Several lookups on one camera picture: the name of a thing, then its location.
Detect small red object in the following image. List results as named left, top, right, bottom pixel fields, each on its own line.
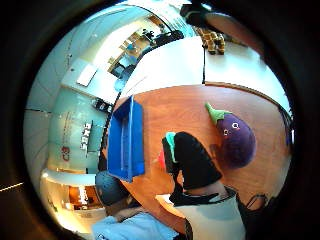
left=157, top=150, right=167, bottom=170

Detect purple eggplant soft toy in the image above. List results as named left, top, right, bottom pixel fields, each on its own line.
left=204, top=101, right=258, bottom=170

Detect blue plastic bin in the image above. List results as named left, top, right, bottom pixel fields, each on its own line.
left=106, top=95, right=146, bottom=184

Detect the person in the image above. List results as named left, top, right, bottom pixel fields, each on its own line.
left=91, top=169, right=182, bottom=240

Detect brown wooden chairs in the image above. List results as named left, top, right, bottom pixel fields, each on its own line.
left=196, top=27, right=227, bottom=56

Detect black office chair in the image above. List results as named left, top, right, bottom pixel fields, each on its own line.
left=153, top=29, right=185, bottom=48

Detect white ceiling light panel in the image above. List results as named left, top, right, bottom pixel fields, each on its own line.
left=75, top=63, right=99, bottom=88

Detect black cable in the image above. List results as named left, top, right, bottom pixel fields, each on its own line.
left=200, top=46, right=207, bottom=85

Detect white wall sign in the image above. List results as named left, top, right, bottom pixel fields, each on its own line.
left=79, top=121, right=94, bottom=152

